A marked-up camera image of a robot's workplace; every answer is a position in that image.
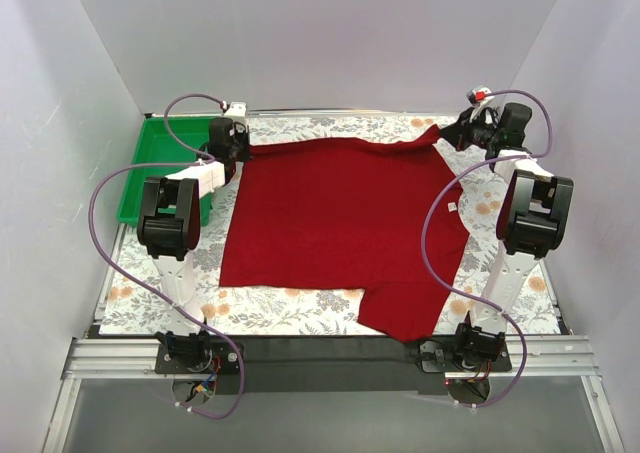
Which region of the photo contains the green plastic tray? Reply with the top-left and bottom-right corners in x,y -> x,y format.
117,116 -> 212,227

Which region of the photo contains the red t shirt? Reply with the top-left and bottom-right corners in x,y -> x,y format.
220,127 -> 469,342

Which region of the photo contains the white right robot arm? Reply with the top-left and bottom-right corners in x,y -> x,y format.
441,102 -> 574,371

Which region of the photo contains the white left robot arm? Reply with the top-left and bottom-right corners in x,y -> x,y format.
137,117 -> 250,373

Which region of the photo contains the floral patterned table mat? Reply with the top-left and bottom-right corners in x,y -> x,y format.
98,112 -> 572,338

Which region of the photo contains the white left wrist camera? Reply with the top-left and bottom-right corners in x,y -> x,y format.
223,102 -> 247,122

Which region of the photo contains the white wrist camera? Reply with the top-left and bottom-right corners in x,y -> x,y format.
223,102 -> 247,122
466,86 -> 493,109

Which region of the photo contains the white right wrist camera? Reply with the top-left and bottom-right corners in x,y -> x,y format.
466,86 -> 493,109

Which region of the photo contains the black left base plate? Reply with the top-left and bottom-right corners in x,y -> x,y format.
154,341 -> 240,375

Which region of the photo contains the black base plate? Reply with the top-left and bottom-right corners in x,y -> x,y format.
418,337 -> 487,373
154,341 -> 240,375

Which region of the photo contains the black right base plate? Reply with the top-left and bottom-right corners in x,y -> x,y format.
418,337 -> 487,373

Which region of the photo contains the aluminium frame rail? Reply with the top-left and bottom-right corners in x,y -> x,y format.
44,335 -> 623,452

